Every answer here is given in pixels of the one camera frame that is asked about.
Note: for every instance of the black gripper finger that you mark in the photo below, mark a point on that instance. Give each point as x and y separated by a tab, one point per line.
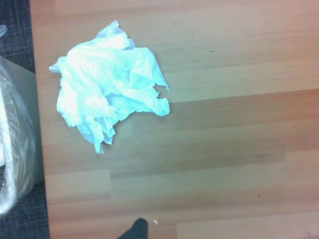
138	230

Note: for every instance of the reddish wooden coffee table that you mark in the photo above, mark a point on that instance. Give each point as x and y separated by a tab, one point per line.
224	149

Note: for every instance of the white tissue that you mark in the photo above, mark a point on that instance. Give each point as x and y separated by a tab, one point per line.
99	87

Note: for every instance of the clear plastic bin liner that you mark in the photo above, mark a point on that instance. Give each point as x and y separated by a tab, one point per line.
15	124

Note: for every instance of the small white paper crumb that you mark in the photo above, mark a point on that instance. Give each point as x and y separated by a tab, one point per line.
155	221

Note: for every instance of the beige plastic trash bin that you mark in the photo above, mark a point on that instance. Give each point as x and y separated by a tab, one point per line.
38	149

